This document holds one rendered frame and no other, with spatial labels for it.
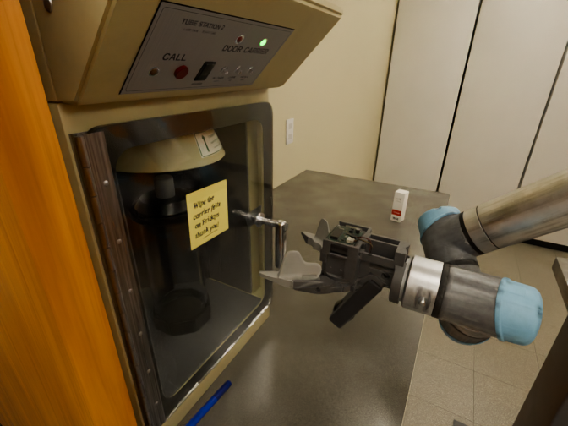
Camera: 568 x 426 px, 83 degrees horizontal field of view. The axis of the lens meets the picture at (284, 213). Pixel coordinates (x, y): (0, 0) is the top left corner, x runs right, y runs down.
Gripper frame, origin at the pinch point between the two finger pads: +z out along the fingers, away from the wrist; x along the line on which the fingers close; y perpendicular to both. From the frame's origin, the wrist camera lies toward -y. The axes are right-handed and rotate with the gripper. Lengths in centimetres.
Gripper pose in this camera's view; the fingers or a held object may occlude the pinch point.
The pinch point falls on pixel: (281, 253)
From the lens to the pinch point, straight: 55.6
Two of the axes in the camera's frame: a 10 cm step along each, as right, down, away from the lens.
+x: -4.8, 3.6, -8.0
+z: -8.8, -2.2, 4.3
